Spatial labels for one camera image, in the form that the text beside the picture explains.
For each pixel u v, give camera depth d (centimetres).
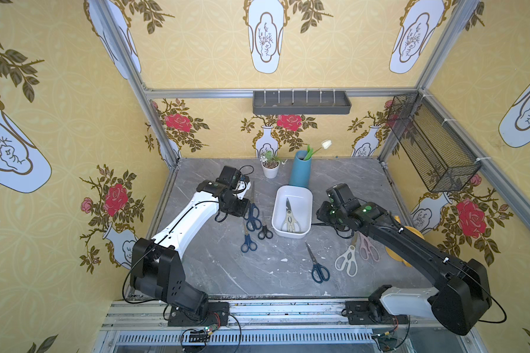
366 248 88
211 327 70
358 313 73
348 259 86
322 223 75
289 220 97
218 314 73
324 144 90
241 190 74
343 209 61
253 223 97
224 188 59
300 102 93
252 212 83
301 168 96
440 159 75
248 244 90
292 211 101
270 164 110
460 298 39
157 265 43
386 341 57
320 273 83
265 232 94
